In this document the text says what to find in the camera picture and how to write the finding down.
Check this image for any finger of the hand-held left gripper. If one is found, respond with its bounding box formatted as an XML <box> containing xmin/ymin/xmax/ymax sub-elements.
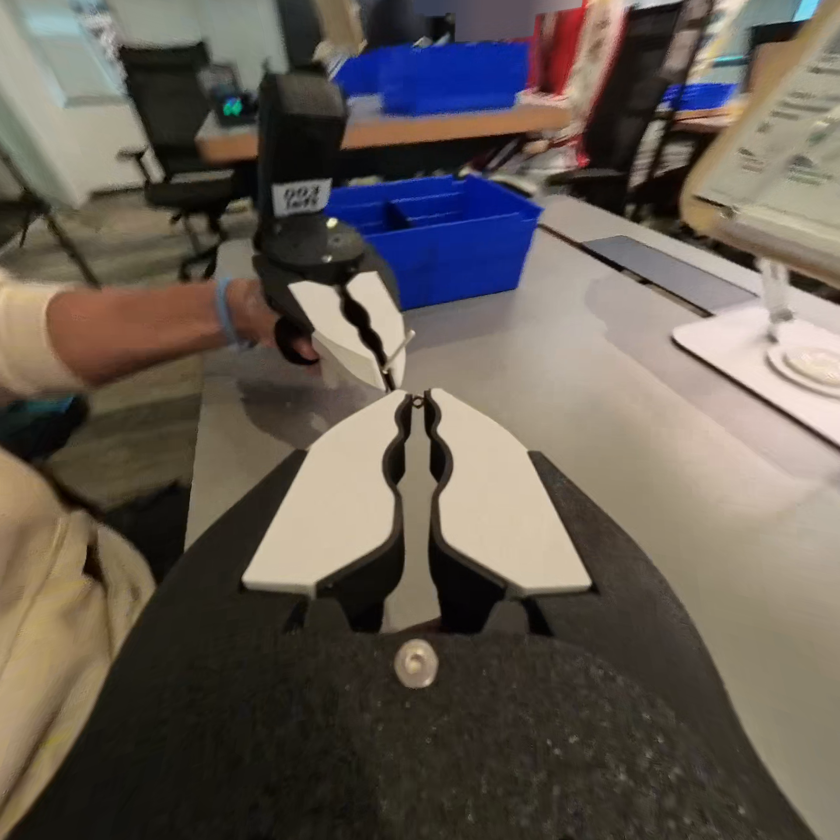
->
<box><xmin>344</xmin><ymin>270</ymin><xmax>411</xmax><ymax>389</ymax></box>
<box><xmin>287</xmin><ymin>281</ymin><xmax>389</xmax><ymax>395</ymax></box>

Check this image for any person's left hand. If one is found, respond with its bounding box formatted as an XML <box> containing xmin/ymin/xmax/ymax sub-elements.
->
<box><xmin>233</xmin><ymin>279</ymin><xmax>324</xmax><ymax>368</ymax></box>

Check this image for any blue wristband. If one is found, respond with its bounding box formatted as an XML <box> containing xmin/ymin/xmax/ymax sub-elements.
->
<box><xmin>215</xmin><ymin>277</ymin><xmax>256</xmax><ymax>350</ymax></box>

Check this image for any black office chair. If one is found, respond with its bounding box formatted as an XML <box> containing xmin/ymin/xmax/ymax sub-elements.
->
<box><xmin>118</xmin><ymin>41</ymin><xmax>240</xmax><ymax>283</ymax></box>
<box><xmin>548</xmin><ymin>0</ymin><xmax>716</xmax><ymax>217</ymax></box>

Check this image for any black camera equipment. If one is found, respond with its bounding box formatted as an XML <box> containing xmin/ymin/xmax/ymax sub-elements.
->
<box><xmin>197</xmin><ymin>62</ymin><xmax>258</xmax><ymax>129</ymax></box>

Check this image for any person's left forearm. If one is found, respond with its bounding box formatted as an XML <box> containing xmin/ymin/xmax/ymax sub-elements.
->
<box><xmin>0</xmin><ymin>272</ymin><xmax>227</xmax><ymax>395</ymax></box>

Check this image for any wooden background table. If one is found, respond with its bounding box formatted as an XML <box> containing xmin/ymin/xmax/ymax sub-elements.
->
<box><xmin>196</xmin><ymin>98</ymin><xmax>572</xmax><ymax>165</ymax></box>

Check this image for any black tripod light stand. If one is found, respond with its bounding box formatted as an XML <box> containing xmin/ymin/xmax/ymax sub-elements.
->
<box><xmin>0</xmin><ymin>147</ymin><xmax>102</xmax><ymax>290</ymax></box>

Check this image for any printed instruction board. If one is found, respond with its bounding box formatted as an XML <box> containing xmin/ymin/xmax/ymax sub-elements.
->
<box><xmin>679</xmin><ymin>0</ymin><xmax>840</xmax><ymax>290</ymax></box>

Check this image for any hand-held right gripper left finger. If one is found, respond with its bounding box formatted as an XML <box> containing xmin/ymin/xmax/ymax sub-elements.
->
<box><xmin>241</xmin><ymin>390</ymin><xmax>413</xmax><ymax>634</ymax></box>

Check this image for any white board stand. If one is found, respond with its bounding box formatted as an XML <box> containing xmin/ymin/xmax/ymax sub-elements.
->
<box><xmin>672</xmin><ymin>259</ymin><xmax>840</xmax><ymax>450</ymax></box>

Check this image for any blue divided plastic bin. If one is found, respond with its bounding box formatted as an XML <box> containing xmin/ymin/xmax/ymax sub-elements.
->
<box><xmin>325</xmin><ymin>174</ymin><xmax>544</xmax><ymax>311</ymax></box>

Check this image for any tan wooden board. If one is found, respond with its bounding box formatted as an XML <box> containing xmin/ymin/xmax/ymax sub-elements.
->
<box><xmin>314</xmin><ymin>0</ymin><xmax>366</xmax><ymax>60</ymax></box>

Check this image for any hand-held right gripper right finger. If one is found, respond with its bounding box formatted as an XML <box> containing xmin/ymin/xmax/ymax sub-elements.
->
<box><xmin>423</xmin><ymin>387</ymin><xmax>594</xmax><ymax>634</ymax></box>

